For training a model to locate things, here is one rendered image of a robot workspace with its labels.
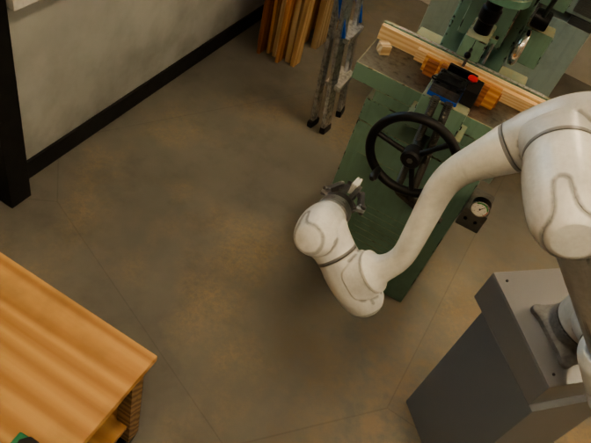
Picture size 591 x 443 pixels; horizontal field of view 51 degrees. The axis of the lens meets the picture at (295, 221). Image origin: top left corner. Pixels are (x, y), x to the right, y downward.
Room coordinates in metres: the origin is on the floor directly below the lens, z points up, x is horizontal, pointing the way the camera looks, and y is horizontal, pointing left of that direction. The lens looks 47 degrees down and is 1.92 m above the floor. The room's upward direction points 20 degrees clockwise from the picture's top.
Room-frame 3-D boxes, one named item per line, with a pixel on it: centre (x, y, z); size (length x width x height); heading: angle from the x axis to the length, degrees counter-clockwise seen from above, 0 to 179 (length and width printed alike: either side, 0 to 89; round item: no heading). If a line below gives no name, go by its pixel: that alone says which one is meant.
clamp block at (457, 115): (1.57, -0.30, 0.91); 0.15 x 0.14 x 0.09; 78
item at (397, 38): (1.78, -0.34, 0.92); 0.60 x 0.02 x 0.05; 78
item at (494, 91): (1.68, -0.35, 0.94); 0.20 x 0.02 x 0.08; 78
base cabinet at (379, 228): (1.88, -0.35, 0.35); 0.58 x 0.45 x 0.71; 168
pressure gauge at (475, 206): (1.50, -0.54, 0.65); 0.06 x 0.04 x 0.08; 78
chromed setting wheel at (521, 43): (1.86, -0.48, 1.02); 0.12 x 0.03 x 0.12; 168
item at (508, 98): (1.73, -0.45, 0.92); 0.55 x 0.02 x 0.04; 78
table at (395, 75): (1.65, -0.32, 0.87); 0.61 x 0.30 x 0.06; 78
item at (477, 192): (1.57, -0.55, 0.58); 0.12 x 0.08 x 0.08; 168
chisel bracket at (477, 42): (1.78, -0.33, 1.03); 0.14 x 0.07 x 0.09; 168
